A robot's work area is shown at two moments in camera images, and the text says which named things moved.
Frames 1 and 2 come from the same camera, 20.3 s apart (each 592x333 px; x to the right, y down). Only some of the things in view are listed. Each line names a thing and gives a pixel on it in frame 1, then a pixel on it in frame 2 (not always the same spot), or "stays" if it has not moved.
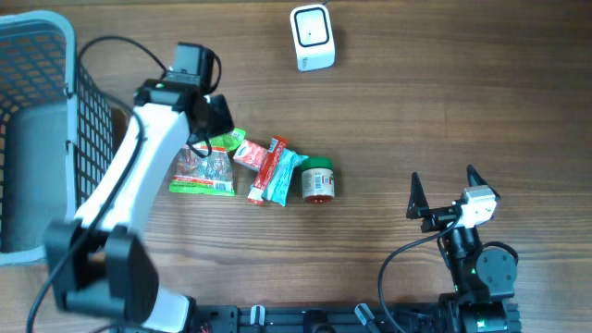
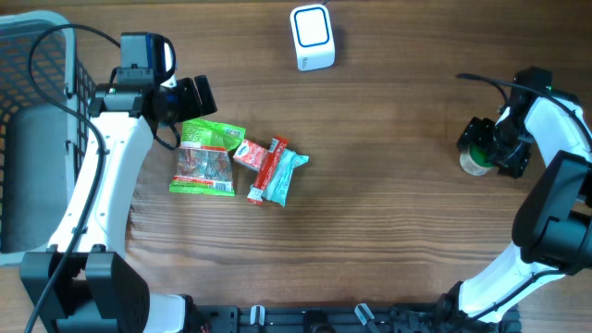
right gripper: (419, 208) → (478, 130)
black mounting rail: (315, 319) stays
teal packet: (277, 191) stays
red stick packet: (262, 180) stays
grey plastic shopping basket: (56, 131) stays
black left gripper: (225, 121) → (193, 108)
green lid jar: (318, 179) → (475, 159)
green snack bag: (208, 175) stays
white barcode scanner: (313, 37) stays
